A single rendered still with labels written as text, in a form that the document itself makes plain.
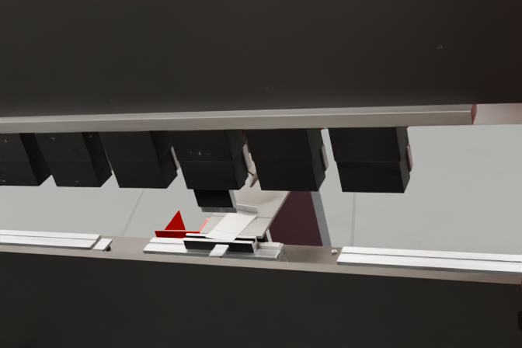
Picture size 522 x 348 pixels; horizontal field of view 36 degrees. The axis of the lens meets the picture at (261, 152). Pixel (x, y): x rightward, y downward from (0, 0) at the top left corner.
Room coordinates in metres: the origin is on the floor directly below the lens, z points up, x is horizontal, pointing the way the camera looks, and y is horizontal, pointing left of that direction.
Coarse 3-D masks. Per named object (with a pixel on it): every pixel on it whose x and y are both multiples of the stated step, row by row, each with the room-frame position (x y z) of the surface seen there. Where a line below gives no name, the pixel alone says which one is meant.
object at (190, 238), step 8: (184, 240) 1.79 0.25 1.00; (192, 240) 1.78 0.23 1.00; (200, 240) 1.77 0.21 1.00; (208, 240) 1.76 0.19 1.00; (216, 240) 1.75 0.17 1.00; (240, 240) 1.73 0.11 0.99; (248, 240) 1.72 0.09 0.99; (256, 240) 1.72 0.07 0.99; (192, 248) 1.78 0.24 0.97; (200, 248) 1.77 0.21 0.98; (208, 248) 1.76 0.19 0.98; (232, 248) 1.72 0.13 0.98; (240, 248) 1.71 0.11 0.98; (248, 248) 1.70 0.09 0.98; (256, 248) 1.71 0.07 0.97
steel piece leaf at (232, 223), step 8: (240, 208) 1.86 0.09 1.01; (248, 208) 1.84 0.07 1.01; (256, 208) 1.82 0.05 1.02; (232, 216) 1.84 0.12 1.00; (240, 216) 1.83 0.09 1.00; (248, 216) 1.82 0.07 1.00; (224, 224) 1.81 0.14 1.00; (232, 224) 1.80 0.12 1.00; (240, 224) 1.79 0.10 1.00; (248, 224) 1.78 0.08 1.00; (232, 232) 1.76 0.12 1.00; (240, 232) 1.75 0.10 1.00
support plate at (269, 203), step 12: (240, 192) 1.96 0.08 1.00; (252, 192) 1.94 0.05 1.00; (264, 192) 1.93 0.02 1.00; (276, 192) 1.91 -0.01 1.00; (288, 192) 1.90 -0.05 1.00; (252, 204) 1.88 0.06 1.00; (264, 204) 1.86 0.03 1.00; (276, 204) 1.85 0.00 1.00; (264, 216) 1.80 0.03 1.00; (204, 228) 1.82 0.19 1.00; (252, 228) 1.76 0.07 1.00; (264, 228) 1.75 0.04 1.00
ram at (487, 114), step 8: (480, 104) 1.39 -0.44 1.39; (488, 104) 1.38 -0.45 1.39; (496, 104) 1.37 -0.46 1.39; (504, 104) 1.37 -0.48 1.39; (512, 104) 1.36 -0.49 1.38; (520, 104) 1.35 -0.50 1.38; (480, 112) 1.39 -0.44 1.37; (488, 112) 1.38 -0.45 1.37; (496, 112) 1.37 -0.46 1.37; (504, 112) 1.37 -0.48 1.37; (512, 112) 1.36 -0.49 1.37; (520, 112) 1.35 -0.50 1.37; (480, 120) 1.39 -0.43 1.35; (488, 120) 1.38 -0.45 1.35; (496, 120) 1.37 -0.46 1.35; (504, 120) 1.37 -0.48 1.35; (512, 120) 1.36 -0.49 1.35; (520, 120) 1.35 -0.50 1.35
